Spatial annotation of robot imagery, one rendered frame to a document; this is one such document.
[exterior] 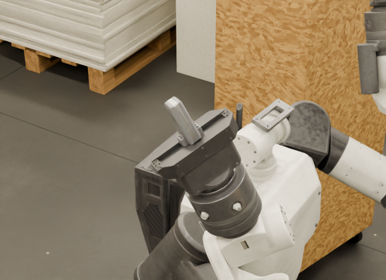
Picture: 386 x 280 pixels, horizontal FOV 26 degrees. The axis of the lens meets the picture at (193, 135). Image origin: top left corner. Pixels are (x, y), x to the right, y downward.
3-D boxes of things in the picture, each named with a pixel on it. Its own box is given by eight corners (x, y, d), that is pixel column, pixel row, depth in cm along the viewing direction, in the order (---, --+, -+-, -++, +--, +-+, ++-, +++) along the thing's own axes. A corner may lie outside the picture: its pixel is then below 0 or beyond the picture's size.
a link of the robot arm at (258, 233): (198, 232, 112) (230, 286, 119) (272, 203, 111) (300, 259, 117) (191, 181, 122) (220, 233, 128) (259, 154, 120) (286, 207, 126)
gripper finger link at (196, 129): (166, 97, 107) (186, 133, 110) (177, 106, 104) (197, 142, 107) (176, 90, 107) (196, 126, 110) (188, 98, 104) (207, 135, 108)
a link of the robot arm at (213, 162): (138, 151, 111) (174, 212, 118) (168, 182, 103) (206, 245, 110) (213, 98, 114) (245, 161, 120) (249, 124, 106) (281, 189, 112)
